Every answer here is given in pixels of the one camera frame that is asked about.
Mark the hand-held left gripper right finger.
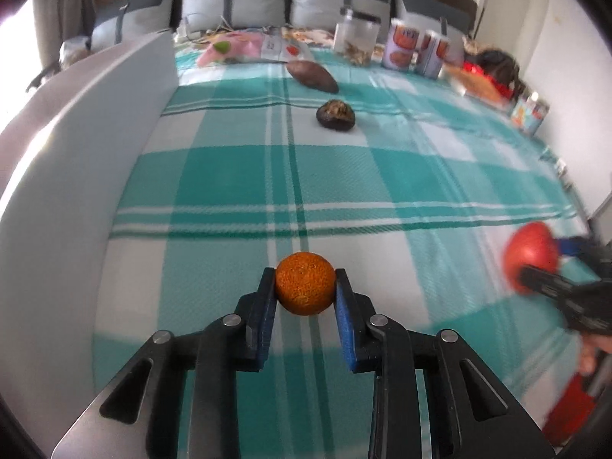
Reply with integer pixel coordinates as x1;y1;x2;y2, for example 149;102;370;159
334;268;558;459

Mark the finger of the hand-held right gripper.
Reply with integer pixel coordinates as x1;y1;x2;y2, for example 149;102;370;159
555;235;612;269
519;264;581;299

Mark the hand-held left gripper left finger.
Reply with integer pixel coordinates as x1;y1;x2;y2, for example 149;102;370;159
50;268;279;459

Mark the red tomato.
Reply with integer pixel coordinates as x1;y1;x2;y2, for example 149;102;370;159
503;221;560;296

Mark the rough orange tangerine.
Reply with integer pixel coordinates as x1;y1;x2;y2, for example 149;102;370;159
274;251;337;317

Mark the person's right hand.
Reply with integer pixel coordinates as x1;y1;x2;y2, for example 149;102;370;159
578;334;612;378

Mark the green checkered blanket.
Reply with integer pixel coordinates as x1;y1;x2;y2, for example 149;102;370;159
93;33;591;459

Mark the brown sweet potato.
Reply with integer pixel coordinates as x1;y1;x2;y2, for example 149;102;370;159
285;60;340;95

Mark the white bed side panel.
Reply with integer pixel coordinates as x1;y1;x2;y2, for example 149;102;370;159
0;31;180;307

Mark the white snack bag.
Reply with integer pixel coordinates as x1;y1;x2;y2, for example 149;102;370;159
260;33;316;64

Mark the pink snack bag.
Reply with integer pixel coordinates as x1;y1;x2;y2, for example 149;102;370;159
197;31;266;68

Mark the floral printed cloth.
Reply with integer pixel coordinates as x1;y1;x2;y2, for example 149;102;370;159
282;26;335;49

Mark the clear jar with black lid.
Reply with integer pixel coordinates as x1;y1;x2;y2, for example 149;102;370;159
333;7;382;67

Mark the clear plastic bag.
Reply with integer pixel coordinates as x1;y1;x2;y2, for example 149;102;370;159
57;36;94;70

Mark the grey curtain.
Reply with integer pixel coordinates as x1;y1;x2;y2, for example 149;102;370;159
29;0;96;72

